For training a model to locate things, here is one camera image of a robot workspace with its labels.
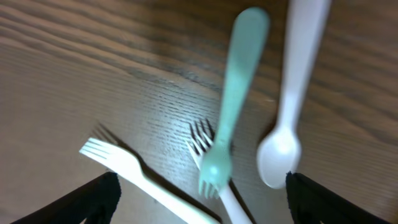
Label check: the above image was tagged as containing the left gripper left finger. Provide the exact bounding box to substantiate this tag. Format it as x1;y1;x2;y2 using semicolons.
12;172;121;224

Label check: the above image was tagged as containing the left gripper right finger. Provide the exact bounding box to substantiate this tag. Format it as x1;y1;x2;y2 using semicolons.
285;172;389;224

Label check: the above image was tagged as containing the white fork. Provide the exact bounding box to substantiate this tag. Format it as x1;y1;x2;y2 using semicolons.
186;120;252;224
79;138;219;224

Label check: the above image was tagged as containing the white spoon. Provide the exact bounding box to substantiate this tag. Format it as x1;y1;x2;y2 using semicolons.
256;0;331;189

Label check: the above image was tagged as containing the mint green plastic fork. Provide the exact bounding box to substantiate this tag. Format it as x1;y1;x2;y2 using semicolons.
198;7;270;198

